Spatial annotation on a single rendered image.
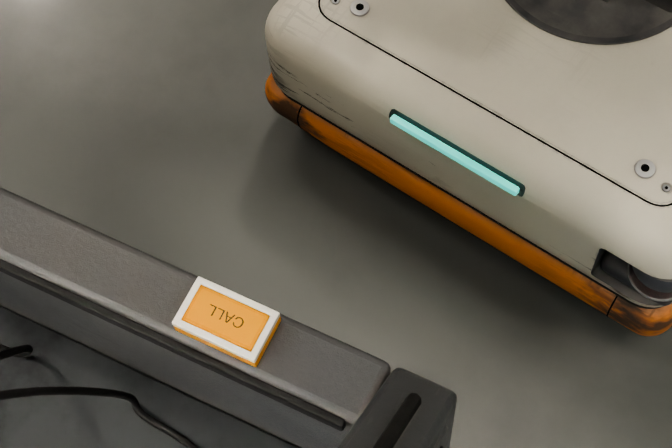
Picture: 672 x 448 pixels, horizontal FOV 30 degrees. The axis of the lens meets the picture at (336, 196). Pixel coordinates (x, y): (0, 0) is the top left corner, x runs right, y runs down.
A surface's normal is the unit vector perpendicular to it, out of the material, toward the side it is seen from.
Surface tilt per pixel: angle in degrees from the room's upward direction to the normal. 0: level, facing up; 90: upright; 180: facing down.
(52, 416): 0
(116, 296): 0
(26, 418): 0
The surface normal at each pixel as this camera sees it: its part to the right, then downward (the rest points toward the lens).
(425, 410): 0.26, -0.87
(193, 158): -0.04, -0.43
